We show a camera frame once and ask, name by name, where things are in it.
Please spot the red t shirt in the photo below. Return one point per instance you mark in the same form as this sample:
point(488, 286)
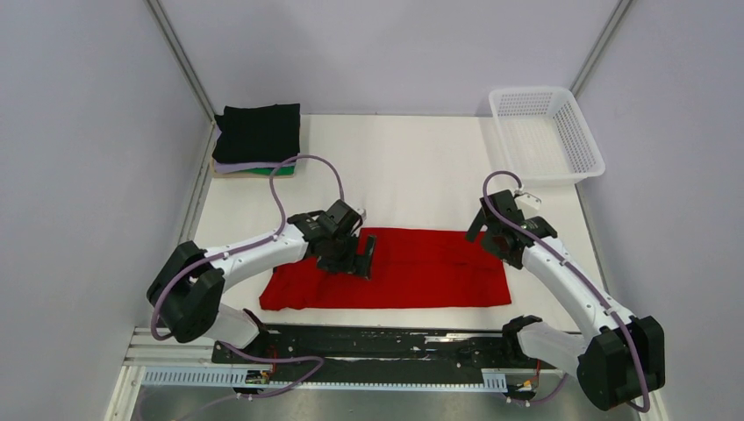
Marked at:
point(411, 269)

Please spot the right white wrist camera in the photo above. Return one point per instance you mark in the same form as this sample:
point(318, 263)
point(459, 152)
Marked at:
point(528, 203)

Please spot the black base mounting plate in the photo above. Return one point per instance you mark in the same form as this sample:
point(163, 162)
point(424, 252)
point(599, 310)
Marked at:
point(382, 354)

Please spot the folded lavender t shirt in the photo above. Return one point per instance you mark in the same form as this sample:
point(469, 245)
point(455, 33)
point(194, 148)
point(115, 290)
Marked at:
point(234, 167)

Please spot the folded green t shirt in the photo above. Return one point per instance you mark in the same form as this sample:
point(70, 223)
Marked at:
point(273, 171)

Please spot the white plastic basket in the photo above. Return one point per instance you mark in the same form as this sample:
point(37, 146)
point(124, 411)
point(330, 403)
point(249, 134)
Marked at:
point(542, 136)

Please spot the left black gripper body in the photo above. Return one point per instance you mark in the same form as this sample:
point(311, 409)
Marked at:
point(343, 257)

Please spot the white slotted cable duct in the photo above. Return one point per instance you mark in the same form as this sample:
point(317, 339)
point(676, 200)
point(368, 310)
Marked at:
point(244, 378)

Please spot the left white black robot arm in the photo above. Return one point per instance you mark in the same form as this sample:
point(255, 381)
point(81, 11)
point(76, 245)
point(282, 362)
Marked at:
point(187, 293)

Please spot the aluminium frame rail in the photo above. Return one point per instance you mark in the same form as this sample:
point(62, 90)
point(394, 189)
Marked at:
point(208, 353)

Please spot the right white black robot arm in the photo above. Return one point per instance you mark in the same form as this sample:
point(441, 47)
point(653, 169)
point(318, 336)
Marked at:
point(615, 356)

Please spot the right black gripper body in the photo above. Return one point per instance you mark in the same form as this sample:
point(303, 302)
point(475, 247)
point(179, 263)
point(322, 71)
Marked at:
point(489, 243)

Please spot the folded black t shirt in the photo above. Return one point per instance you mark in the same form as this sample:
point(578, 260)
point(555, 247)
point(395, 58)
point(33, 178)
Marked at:
point(263, 134)

